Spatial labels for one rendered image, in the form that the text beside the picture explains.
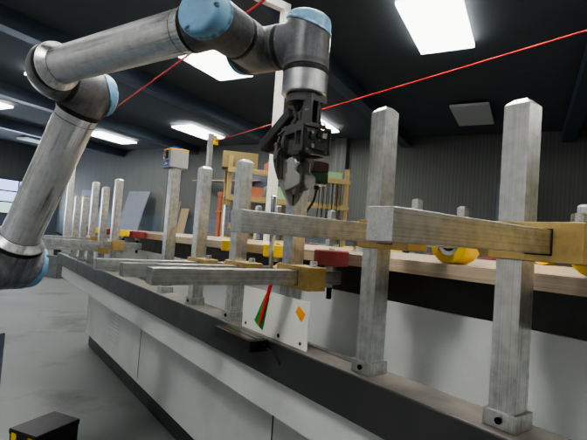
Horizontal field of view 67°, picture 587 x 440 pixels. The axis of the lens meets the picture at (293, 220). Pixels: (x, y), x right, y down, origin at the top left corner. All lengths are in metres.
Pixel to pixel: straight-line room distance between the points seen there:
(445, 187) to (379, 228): 9.56
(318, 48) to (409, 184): 9.26
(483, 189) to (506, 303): 9.21
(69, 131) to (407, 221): 1.12
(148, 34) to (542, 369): 0.94
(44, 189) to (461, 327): 1.15
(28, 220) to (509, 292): 1.26
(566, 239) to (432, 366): 0.48
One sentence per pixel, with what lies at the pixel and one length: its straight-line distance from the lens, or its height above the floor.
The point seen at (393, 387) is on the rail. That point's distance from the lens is 0.78.
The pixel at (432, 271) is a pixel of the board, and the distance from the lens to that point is 0.91.
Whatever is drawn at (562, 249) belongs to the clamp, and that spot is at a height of 0.94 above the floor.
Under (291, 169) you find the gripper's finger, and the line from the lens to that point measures 0.86.
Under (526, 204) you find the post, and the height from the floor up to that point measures 0.99.
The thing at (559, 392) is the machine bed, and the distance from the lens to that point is 0.88.
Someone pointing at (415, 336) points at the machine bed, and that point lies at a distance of 1.02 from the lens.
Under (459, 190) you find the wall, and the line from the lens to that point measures 9.89.
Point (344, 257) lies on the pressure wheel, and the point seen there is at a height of 0.89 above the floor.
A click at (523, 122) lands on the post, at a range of 0.67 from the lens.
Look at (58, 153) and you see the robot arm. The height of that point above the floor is 1.12.
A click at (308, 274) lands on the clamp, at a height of 0.86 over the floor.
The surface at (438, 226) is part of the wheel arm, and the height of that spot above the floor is 0.95.
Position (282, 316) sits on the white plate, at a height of 0.76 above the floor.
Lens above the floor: 0.93
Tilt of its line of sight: 2 degrees up
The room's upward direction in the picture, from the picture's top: 4 degrees clockwise
